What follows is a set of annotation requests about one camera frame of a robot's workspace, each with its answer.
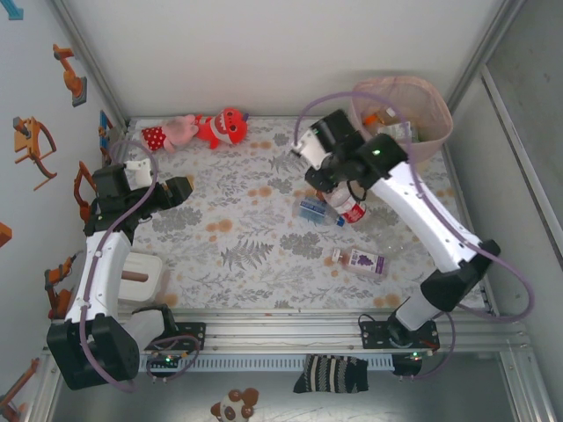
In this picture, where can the orange capped plastic bottle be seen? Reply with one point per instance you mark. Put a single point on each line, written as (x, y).
(371, 118)

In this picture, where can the clear bottle red label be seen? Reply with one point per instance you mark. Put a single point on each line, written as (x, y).
(354, 213)

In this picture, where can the clear bottle blue label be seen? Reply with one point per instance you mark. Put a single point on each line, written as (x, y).
(313, 210)

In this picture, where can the purple grape juice carton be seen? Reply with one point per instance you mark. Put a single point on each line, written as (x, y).
(365, 261)

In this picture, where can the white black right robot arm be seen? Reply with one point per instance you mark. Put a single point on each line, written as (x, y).
(422, 220)

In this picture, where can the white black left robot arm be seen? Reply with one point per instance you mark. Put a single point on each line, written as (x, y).
(101, 272)

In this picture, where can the pink plush toy dotted dress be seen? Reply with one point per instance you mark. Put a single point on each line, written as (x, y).
(176, 129)

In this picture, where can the red plush monster toy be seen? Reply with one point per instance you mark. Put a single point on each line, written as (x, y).
(228, 125)

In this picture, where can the white plastic box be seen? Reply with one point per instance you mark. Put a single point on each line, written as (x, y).
(149, 268)

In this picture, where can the brown cylindrical stick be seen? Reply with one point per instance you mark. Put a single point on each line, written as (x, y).
(135, 276)

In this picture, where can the floral patterned tablecloth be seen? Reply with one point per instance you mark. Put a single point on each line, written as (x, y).
(220, 290)

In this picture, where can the small circuit board green LED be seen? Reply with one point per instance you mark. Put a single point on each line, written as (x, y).
(168, 360)
(415, 354)

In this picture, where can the white brown plush dog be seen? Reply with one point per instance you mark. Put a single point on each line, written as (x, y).
(231, 409)

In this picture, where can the black beige striped sock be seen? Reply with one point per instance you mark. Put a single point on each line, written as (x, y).
(330, 373)

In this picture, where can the blue orange gantry wall sticker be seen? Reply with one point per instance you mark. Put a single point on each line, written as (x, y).
(105, 136)

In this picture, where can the aluminium side rail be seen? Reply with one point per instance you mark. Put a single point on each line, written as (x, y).
(123, 134)

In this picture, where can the orange grey machine wall sticker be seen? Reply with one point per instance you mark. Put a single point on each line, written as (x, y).
(24, 145)

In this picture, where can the aluminium frame post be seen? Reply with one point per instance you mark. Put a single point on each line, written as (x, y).
(490, 44)
(93, 66)

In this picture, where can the aluminium extrusion rail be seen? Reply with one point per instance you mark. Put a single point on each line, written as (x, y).
(286, 329)

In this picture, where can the pale window frame bar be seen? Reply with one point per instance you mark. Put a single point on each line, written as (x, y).
(528, 176)

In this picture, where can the blue column wall sticker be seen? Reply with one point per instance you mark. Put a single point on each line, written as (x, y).
(16, 14)

